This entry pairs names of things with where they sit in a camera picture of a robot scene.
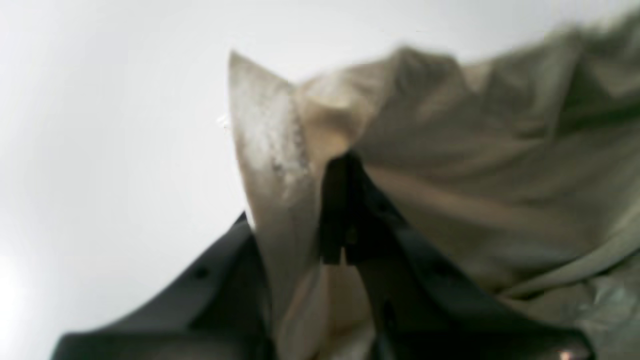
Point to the beige T-shirt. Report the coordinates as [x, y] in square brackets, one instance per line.
[523, 169]

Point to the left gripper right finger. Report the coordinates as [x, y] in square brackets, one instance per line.
[424, 307]

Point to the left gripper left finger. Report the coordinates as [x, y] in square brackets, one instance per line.
[219, 308]

